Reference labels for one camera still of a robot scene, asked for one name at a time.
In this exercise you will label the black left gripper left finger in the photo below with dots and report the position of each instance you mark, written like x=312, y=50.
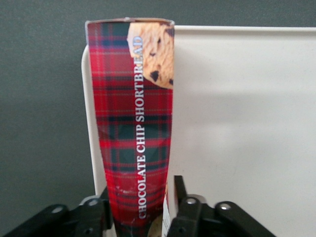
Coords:
x=84, y=219

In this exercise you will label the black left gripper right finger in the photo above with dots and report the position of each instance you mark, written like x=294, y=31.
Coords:
x=192, y=219

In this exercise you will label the red tartan cookie box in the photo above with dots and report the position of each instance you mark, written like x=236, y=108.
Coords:
x=133, y=118

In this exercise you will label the cream plastic tray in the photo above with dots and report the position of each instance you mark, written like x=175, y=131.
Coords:
x=242, y=118

